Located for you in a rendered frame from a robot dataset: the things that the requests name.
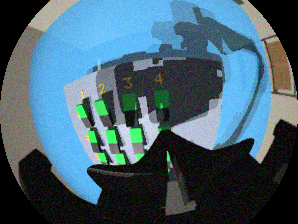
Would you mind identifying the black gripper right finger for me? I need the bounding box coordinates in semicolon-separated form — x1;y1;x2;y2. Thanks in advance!
165;129;254;206

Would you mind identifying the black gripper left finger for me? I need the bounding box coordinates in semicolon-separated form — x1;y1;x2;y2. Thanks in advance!
86;129;169;209

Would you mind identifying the grey switch panel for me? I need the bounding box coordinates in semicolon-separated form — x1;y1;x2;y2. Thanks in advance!
64;57;223;165

